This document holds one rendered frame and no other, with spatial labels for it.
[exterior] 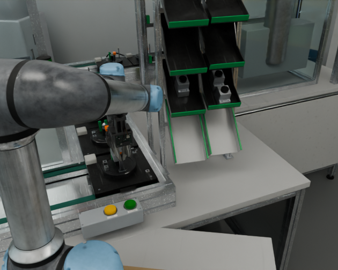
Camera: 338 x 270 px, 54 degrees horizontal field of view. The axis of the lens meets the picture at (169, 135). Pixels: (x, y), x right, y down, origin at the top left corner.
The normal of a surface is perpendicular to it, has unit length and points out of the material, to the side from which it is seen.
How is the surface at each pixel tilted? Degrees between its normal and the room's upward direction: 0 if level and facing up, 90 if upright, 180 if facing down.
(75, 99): 80
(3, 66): 20
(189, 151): 45
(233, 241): 0
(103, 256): 7
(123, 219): 90
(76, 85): 58
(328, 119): 90
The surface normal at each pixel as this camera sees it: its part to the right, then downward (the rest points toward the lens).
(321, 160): 0.36, 0.47
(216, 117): 0.11, -0.25
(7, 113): -0.23, 0.64
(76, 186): -0.03, -0.86
